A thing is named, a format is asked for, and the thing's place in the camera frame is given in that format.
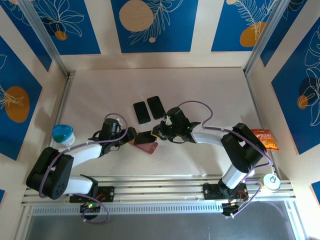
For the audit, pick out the black smartphone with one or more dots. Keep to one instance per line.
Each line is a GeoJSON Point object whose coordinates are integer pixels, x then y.
{"type": "Point", "coordinates": [145, 137]}

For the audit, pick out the pink phone case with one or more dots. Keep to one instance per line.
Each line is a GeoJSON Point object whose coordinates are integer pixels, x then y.
{"type": "Point", "coordinates": [148, 148]}

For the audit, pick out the black phone case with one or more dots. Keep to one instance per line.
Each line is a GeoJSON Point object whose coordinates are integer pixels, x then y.
{"type": "Point", "coordinates": [150, 109]}

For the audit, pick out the silver edged smartphone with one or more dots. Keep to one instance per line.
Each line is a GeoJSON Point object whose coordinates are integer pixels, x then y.
{"type": "Point", "coordinates": [156, 107]}

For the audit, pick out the light blue edged smartphone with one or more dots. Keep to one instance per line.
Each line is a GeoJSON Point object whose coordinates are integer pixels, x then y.
{"type": "Point", "coordinates": [142, 112]}

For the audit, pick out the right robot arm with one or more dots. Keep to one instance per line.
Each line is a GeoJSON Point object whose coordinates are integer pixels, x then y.
{"type": "Point", "coordinates": [242, 150]}

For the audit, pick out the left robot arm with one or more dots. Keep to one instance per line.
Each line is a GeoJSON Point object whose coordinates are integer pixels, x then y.
{"type": "Point", "coordinates": [57, 170]}

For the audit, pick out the yogurt cup with blue lid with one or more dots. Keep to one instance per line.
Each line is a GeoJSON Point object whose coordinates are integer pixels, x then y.
{"type": "Point", "coordinates": [62, 133]}

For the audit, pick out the orange snack bag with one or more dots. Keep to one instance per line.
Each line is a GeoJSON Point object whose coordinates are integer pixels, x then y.
{"type": "Point", "coordinates": [266, 140]}

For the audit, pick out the white round can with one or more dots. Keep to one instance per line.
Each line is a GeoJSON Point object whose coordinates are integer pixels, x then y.
{"type": "Point", "coordinates": [272, 183]}

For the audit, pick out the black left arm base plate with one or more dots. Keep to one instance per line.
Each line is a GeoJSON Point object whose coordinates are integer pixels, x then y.
{"type": "Point", "coordinates": [107, 193]}

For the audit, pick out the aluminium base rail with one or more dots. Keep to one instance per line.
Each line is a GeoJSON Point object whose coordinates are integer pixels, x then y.
{"type": "Point", "coordinates": [160, 190]}

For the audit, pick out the aluminium table side rail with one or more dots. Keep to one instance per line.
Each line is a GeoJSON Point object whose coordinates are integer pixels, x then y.
{"type": "Point", "coordinates": [259, 112]}
{"type": "Point", "coordinates": [63, 105]}

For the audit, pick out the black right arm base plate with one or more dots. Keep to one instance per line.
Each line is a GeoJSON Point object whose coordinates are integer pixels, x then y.
{"type": "Point", "coordinates": [212, 191]}

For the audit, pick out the aluminium frame post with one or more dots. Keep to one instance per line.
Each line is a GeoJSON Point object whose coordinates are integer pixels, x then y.
{"type": "Point", "coordinates": [266, 37]}
{"type": "Point", "coordinates": [44, 37]}

